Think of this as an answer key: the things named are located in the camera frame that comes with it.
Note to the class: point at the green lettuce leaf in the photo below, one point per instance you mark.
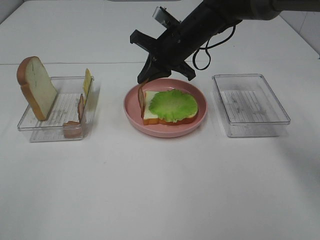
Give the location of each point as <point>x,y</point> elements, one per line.
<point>172,105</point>

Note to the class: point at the right clear plastic tray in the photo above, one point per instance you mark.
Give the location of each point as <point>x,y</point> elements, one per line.
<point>249,107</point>

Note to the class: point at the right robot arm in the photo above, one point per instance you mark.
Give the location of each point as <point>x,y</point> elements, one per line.
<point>258,9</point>

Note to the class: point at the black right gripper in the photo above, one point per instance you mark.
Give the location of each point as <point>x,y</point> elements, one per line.
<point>169,51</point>

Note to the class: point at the left clear plastic tray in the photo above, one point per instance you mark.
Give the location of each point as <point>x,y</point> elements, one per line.
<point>64,109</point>

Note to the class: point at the pink round plate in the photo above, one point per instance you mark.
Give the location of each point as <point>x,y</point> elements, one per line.
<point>133,112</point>

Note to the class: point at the clear plastic tray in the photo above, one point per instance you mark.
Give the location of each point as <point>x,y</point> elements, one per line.
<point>64,109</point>
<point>249,107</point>

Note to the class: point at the yellow cheese slice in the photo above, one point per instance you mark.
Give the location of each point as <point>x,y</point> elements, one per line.
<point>87,83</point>

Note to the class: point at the bread slice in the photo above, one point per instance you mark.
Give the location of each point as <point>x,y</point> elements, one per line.
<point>36,86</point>
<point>150,115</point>

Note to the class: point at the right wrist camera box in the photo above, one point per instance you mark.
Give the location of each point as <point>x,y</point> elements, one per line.
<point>162,16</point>

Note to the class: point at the bacon strip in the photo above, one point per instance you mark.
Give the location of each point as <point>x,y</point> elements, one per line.
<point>73,129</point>
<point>141,98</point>

